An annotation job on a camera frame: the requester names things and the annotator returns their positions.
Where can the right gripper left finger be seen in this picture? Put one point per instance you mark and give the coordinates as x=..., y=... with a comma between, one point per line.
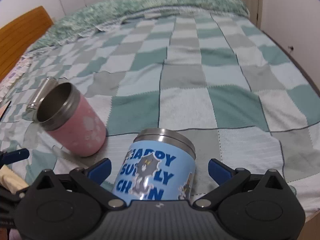
x=90, y=179

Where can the wooden headboard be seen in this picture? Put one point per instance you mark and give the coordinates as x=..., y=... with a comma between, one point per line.
x=19, y=34

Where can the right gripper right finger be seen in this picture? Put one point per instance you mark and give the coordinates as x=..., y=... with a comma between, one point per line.
x=229, y=182

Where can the pink steel cup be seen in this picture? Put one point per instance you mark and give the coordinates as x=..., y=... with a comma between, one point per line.
x=67, y=117

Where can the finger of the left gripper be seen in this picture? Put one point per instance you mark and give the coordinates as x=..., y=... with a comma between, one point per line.
x=7, y=158

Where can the blue cartoon print cup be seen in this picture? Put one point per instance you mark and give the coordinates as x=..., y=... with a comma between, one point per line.
x=159, y=165

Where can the green floral quilt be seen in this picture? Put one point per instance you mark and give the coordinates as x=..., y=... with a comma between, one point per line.
x=108, y=14

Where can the green checkered bed blanket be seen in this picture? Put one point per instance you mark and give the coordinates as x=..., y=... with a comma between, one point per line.
x=219, y=81

